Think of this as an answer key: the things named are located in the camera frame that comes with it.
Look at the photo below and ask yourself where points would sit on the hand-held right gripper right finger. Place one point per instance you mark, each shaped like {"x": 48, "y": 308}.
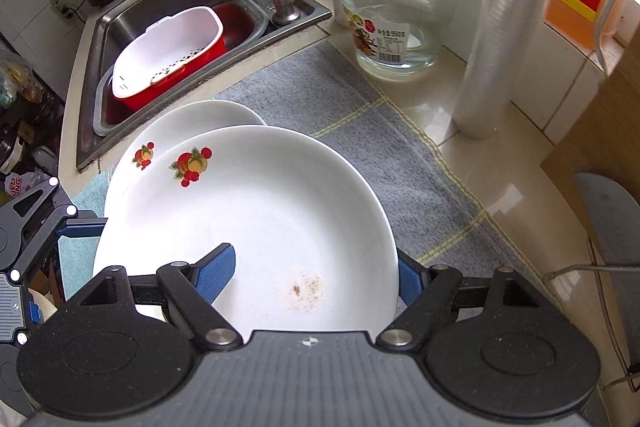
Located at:
{"x": 407, "y": 279}

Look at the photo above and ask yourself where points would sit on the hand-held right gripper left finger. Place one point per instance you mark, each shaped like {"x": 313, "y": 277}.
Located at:
{"x": 215, "y": 272}

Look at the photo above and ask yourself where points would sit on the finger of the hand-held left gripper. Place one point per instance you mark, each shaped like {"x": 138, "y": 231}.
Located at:
{"x": 82, "y": 227}
{"x": 34, "y": 312}

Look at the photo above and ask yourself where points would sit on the white plate fruit print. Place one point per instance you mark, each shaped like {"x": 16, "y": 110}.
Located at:
{"x": 275, "y": 217}
{"x": 165, "y": 127}

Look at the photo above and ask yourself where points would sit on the printed plastic bag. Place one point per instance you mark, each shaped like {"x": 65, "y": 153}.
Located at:
{"x": 17, "y": 187}

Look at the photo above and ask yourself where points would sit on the white strainer basket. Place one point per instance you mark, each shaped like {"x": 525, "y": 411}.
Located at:
{"x": 165, "y": 47}

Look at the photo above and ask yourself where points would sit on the grey checked dish mat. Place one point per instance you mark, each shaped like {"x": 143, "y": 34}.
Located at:
{"x": 325, "y": 97}

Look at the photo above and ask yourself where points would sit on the stainless steel sink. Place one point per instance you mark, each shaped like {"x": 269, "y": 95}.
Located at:
{"x": 130, "y": 22}

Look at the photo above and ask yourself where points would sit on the bamboo cutting board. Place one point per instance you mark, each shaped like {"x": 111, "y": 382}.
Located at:
{"x": 610, "y": 132}

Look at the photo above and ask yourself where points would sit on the steel sink basin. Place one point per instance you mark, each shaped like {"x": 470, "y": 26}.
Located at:
{"x": 257, "y": 14}

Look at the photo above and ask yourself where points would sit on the thick plastic bag roll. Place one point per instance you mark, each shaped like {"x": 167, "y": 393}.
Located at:
{"x": 510, "y": 17}

